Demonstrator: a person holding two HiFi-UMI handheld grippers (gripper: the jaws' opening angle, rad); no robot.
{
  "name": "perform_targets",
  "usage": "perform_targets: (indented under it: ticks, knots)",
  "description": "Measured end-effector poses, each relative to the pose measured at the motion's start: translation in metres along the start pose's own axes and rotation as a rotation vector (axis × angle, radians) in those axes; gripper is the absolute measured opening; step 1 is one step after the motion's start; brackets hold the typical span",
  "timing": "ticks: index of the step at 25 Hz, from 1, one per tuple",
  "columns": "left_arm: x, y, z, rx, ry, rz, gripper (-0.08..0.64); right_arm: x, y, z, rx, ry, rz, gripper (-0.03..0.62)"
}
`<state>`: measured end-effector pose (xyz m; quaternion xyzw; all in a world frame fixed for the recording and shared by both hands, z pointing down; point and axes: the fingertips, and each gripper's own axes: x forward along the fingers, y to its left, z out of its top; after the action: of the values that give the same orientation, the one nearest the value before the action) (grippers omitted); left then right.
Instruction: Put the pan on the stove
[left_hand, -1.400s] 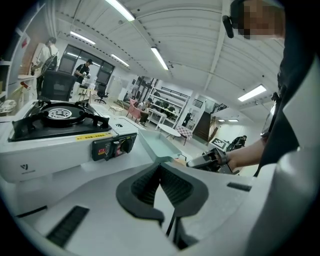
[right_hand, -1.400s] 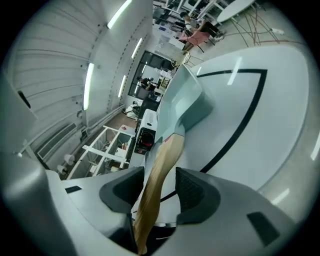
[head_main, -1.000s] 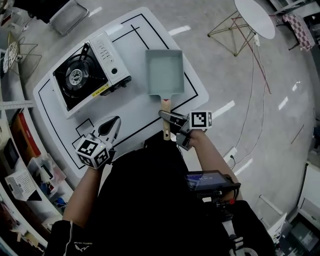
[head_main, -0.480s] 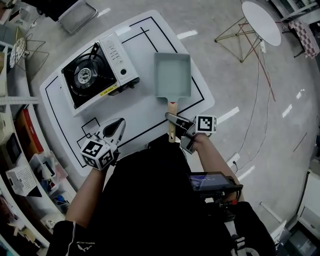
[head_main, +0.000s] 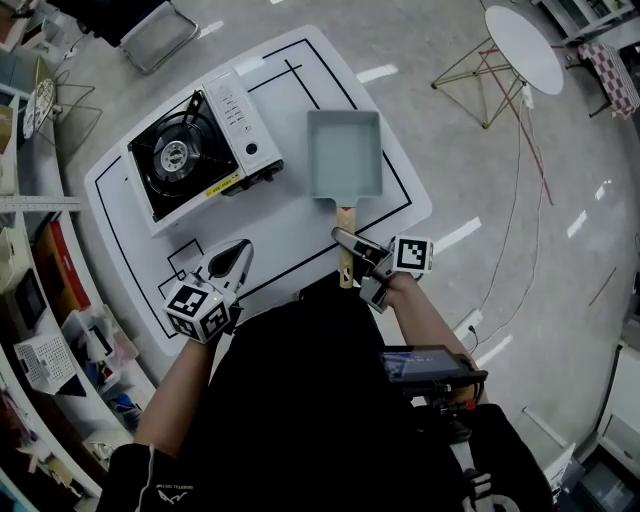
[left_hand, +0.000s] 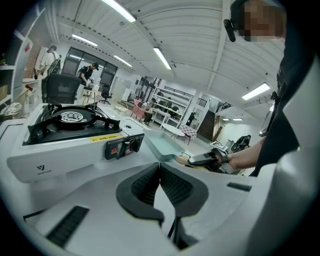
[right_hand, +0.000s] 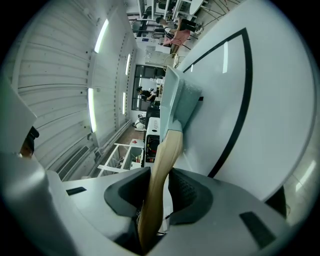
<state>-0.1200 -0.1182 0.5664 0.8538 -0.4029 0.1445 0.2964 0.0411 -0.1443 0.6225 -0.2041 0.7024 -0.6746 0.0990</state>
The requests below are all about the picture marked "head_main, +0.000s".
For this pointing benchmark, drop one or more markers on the person's right forearm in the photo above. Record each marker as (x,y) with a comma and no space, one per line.
(430,320)

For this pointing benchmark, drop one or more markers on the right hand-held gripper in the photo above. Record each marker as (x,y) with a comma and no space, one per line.
(412,255)

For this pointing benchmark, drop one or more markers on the black screen device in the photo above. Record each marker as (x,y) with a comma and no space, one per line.
(425,362)

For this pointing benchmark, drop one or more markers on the person's left forearm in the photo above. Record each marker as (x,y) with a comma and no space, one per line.
(175,395)

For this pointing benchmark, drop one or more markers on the checkered cloth stool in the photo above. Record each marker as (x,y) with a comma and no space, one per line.
(610,75)

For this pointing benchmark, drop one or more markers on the cream plastic bin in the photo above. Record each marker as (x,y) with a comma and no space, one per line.
(6,260)

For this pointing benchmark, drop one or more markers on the white metal shelving unit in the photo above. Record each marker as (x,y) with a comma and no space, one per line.
(65,210)

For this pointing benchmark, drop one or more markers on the red and orange flat box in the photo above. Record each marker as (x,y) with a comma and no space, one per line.
(60,270)

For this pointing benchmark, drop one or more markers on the black tray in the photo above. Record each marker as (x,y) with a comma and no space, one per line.
(30,300)

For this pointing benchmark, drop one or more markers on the white power strip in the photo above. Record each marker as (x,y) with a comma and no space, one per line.
(527,97)
(466,321)

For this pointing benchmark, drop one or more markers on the clear plastic storage bin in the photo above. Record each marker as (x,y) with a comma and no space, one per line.
(95,340)

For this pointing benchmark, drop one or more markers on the white round side table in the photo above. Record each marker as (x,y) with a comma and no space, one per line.
(525,50)

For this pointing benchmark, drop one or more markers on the white portable gas stove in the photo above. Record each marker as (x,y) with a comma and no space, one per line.
(235,115)

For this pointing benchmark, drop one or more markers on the black mesh office chair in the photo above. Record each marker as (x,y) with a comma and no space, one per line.
(160,35)

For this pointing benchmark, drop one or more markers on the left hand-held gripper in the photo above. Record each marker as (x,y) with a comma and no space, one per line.
(197,312)

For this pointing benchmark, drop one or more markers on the white perforated basket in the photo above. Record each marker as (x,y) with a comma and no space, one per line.
(45,362)

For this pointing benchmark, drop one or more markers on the person's black clothing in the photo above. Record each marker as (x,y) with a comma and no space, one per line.
(310,400)

